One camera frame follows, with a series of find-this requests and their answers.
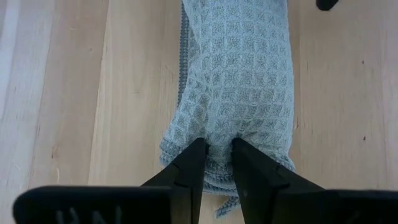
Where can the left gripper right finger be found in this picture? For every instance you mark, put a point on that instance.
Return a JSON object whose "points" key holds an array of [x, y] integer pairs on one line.
{"points": [[295, 205]]}

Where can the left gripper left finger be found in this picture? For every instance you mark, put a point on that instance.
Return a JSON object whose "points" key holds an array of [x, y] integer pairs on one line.
{"points": [[109, 205]]}

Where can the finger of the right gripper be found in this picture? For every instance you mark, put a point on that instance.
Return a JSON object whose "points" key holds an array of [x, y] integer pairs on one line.
{"points": [[326, 4]]}

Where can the grey waffle microfiber towel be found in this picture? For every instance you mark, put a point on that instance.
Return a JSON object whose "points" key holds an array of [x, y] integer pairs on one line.
{"points": [[239, 77]]}

